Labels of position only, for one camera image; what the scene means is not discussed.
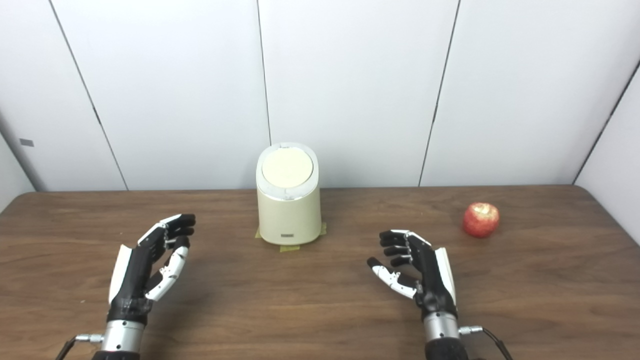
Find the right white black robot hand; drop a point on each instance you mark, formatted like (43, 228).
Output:
(432, 280)

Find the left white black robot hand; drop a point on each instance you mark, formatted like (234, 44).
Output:
(131, 270)

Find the red apple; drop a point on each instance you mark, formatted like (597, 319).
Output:
(481, 220)

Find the round cream bin lid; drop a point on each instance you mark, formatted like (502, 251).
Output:
(287, 166)

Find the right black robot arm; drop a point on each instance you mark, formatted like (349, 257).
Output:
(442, 335)

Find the cream-colored bin body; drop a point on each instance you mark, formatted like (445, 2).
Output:
(289, 215)

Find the small grey wall label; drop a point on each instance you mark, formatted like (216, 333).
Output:
(26, 142)

